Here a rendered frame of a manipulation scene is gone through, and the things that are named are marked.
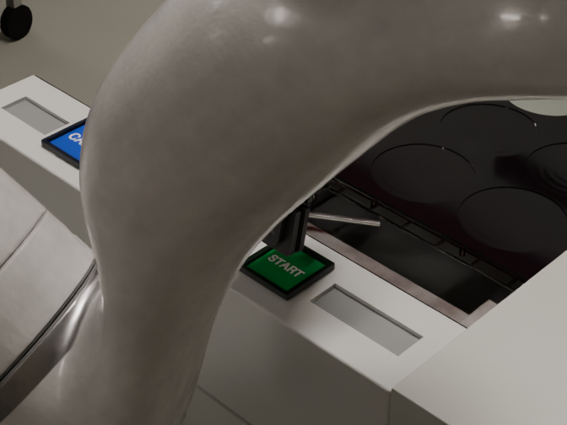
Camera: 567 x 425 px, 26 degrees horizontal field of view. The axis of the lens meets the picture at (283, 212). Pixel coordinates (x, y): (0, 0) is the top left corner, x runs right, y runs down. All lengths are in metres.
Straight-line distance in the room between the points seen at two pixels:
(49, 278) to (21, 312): 0.02
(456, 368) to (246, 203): 0.44
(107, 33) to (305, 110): 2.94
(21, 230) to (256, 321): 0.40
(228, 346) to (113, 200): 0.52
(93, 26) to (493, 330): 2.58
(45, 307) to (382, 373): 0.37
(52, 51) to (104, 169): 2.81
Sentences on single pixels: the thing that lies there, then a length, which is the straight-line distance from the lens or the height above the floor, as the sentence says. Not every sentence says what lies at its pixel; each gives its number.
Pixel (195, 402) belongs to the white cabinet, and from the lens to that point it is 1.11.
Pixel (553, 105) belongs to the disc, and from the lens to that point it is 1.34.
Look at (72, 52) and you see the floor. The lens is 3.30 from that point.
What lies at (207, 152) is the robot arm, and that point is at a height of 1.33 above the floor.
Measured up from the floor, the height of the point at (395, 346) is 0.96.
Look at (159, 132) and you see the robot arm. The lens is 0.48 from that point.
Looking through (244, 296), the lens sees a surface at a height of 0.96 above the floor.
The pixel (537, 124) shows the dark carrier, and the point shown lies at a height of 0.90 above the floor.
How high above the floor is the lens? 1.59
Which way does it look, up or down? 37 degrees down
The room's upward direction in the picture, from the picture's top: straight up
